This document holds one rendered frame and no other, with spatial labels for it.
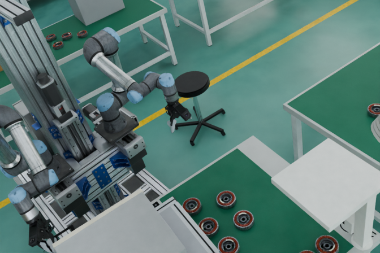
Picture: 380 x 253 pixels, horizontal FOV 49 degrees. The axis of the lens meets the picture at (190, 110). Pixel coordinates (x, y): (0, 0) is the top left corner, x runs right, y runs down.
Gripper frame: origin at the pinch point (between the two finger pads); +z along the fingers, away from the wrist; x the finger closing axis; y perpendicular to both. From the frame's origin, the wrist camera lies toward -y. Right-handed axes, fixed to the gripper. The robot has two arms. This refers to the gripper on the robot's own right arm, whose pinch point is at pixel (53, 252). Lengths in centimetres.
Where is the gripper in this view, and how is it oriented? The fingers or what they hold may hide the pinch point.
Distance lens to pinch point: 219.6
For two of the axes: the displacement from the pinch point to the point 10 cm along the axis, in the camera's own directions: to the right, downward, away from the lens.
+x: -9.0, 4.1, 1.3
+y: 0.0, -3.0, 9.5
